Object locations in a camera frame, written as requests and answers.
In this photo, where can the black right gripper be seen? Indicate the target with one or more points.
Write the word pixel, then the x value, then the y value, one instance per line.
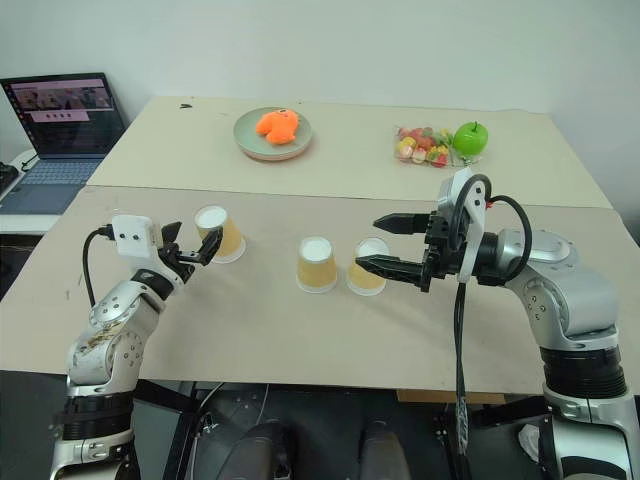
pixel 439 250

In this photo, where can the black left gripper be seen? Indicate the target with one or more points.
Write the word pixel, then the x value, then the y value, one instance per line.
pixel 175 260

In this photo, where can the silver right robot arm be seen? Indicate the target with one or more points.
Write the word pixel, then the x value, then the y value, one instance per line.
pixel 565 295

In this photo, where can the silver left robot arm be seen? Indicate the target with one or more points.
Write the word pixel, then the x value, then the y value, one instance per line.
pixel 112 325

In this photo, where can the crumpled white paper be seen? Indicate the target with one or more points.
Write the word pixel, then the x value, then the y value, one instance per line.
pixel 529 442

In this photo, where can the brown paper cup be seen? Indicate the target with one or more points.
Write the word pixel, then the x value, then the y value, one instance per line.
pixel 316 267
pixel 225 240
pixel 362 282

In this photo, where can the bag of colourful candies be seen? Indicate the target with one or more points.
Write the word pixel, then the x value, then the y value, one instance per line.
pixel 417 147

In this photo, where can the grey-green round plate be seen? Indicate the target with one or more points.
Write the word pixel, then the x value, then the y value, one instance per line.
pixel 245 135

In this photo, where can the green toy apple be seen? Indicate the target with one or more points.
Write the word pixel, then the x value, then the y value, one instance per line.
pixel 470 138

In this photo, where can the orange plush toy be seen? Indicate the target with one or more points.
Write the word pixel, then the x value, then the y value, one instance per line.
pixel 277 127

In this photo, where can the blue open laptop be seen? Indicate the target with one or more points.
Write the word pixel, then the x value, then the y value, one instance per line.
pixel 65 125

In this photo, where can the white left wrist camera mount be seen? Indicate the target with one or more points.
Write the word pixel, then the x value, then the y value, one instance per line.
pixel 132 235

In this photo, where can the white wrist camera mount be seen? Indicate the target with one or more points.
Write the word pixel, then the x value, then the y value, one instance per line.
pixel 132 235
pixel 475 220

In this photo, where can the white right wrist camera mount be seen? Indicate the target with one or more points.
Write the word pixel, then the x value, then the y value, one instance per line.
pixel 475 220

